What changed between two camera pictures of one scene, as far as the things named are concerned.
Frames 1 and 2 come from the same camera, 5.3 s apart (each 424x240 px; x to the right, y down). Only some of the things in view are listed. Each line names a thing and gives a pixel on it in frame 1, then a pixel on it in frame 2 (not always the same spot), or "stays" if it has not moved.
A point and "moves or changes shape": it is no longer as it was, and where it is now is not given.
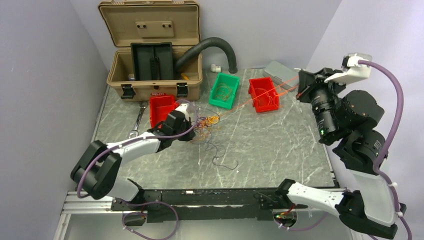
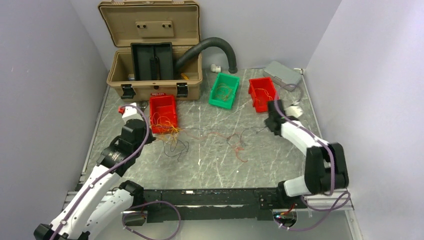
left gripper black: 188,136 → 150,137
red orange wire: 275,92 → 237,148
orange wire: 268,96 stays
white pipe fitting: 214,68 stays
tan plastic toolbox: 142,21 stays
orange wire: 224,91 stays
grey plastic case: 284,75 stays
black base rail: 163,205 stays
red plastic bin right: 263,94 stays
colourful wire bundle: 205,120 moves or changes shape
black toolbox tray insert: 152,61 stays
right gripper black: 311,82 → 266,121
